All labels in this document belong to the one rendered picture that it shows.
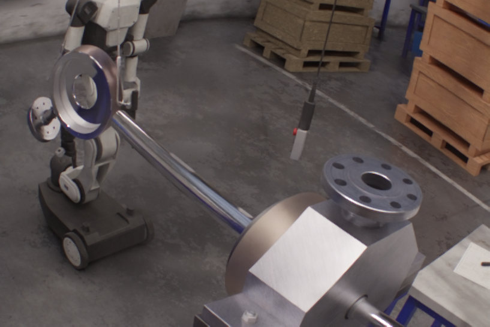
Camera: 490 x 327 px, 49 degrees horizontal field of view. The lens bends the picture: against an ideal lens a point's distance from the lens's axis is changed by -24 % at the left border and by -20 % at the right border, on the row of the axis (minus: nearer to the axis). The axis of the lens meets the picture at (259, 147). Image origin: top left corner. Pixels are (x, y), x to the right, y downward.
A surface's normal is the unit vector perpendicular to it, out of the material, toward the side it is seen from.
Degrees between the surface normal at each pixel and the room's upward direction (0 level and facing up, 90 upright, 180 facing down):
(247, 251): 65
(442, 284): 0
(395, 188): 0
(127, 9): 90
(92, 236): 45
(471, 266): 0
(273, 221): 35
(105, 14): 85
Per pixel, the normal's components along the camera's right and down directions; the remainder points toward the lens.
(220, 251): 0.22, -0.88
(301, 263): -0.34, -0.51
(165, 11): 0.70, 0.49
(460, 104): -0.76, 0.11
